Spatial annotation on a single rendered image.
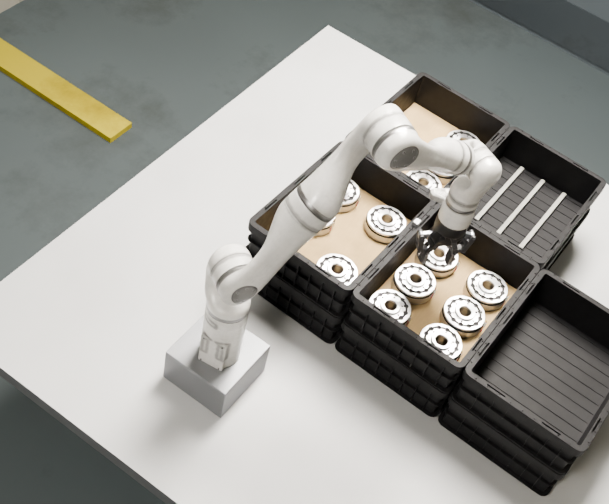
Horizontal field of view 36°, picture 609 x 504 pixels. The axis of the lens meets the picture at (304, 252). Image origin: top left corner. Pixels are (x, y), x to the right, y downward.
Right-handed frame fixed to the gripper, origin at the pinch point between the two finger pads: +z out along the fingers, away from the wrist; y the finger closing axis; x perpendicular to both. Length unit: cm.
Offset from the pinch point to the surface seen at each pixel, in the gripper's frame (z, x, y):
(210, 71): 94, 175, -30
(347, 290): 1.9, -8.2, -22.5
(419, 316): 11.6, -8.6, -2.7
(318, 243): 11.8, 13.7, -24.0
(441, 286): 11.5, 0.2, 4.9
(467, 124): 8, 55, 25
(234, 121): 25, 70, -38
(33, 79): 93, 163, -101
